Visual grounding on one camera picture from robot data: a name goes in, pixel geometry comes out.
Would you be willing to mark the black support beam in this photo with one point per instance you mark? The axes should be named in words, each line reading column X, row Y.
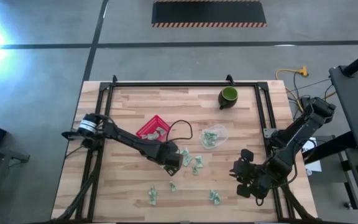
column 331, row 147

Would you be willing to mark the black power adapter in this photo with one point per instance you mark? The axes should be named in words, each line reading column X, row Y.
column 304, row 100

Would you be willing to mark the red plastic mesh basket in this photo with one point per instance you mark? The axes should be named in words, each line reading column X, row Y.
column 152, row 124

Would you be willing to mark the black hazard-striped floor mat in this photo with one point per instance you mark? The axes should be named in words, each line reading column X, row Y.
column 208, row 12

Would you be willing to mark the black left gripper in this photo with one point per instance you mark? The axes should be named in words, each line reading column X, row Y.
column 163, row 154

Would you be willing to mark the white paper sheet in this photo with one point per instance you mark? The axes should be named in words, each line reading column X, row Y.
column 314, row 166

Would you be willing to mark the grey metal stand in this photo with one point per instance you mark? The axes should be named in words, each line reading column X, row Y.
column 14, row 155

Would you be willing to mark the clear plastic container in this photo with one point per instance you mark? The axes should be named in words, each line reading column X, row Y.
column 221, row 130

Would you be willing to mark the black aluminium table frame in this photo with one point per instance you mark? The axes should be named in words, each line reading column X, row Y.
column 182, row 84

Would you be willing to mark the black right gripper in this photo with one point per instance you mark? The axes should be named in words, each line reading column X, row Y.
column 253, row 179

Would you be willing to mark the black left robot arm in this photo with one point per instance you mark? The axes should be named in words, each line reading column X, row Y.
column 126, row 138

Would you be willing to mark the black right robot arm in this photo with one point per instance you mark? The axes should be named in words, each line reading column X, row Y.
column 291, row 137

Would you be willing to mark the small grey floor knob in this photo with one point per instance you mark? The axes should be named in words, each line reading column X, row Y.
column 348, row 205

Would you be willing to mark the green mug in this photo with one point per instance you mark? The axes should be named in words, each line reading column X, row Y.
column 228, row 93

